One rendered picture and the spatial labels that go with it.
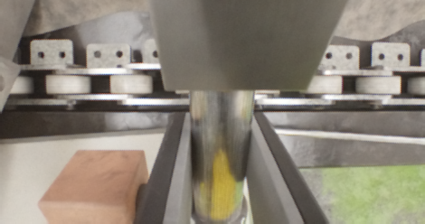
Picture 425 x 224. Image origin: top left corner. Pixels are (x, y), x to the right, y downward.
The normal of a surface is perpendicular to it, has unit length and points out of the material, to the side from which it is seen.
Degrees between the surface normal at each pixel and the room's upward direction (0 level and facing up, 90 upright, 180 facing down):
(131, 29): 0
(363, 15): 16
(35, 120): 0
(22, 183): 0
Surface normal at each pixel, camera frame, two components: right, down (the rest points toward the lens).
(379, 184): 0.03, 0.06
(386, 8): 0.05, 0.71
